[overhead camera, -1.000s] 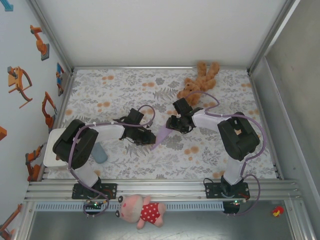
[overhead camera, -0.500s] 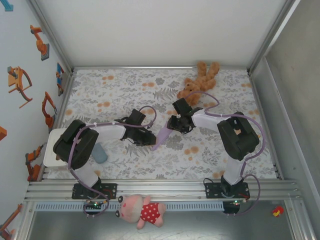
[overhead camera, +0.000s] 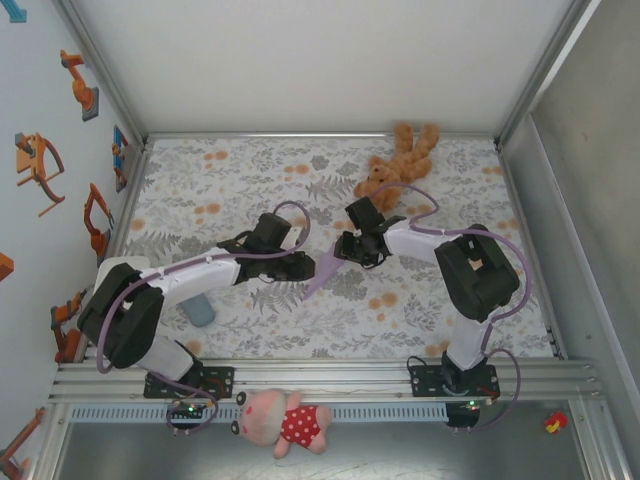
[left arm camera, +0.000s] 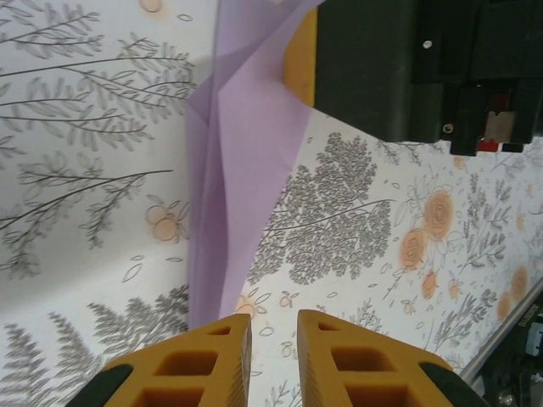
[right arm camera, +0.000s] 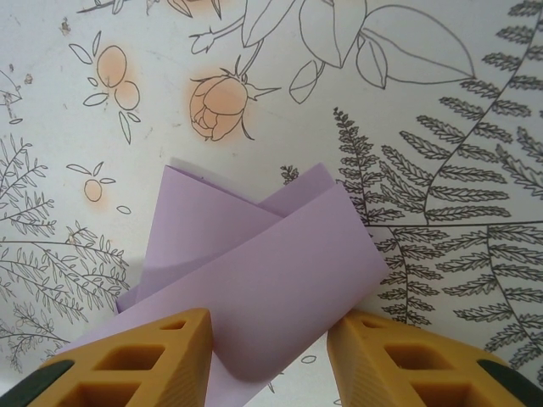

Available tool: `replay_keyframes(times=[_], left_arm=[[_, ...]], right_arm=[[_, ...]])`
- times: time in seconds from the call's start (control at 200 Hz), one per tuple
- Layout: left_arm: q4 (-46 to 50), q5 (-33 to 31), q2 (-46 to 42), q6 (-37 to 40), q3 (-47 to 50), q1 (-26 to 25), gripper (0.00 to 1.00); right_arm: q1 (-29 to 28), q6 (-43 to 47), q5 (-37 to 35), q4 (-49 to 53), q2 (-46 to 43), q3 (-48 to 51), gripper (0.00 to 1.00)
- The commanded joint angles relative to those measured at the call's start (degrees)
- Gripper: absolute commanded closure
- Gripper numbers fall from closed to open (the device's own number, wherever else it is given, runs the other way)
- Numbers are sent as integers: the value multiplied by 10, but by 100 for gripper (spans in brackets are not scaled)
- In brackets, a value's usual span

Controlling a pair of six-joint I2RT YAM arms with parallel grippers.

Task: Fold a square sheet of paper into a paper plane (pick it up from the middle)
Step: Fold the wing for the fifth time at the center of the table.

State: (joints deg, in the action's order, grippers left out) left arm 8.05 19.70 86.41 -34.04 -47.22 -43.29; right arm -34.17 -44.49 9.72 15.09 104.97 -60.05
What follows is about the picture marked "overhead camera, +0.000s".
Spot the lilac cloth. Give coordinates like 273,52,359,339
302,248,349,302

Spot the blue-grey fabric roll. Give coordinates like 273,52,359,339
180,293,217,329

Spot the brown teddy bear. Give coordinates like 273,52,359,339
353,121,441,214

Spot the floral tablecloth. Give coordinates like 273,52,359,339
94,137,557,359

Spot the pink pig plush toy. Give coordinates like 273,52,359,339
230,389,333,460

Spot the blue orange robot sticker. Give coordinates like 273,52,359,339
111,124,132,194

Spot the orange chair-shaped robot sticker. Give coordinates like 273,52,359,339
13,132,67,218

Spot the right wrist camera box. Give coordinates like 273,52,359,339
344,196,386,231

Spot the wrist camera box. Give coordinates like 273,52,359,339
254,212,294,249
344,196,386,231

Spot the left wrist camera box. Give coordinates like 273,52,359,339
254,212,294,249

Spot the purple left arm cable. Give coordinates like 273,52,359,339
94,199,312,437

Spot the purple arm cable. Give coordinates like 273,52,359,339
368,182,532,435
94,199,312,437

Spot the thin aluminium frame rail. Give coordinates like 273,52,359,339
143,131,501,142

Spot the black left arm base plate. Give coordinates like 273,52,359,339
143,366,236,400

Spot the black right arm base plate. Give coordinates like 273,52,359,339
408,364,500,400

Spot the white slotted cable duct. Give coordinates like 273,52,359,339
67,403,449,424

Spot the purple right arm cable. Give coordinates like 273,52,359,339
368,182,532,435

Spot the aluminium frame post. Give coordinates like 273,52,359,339
492,0,604,151
52,0,150,151

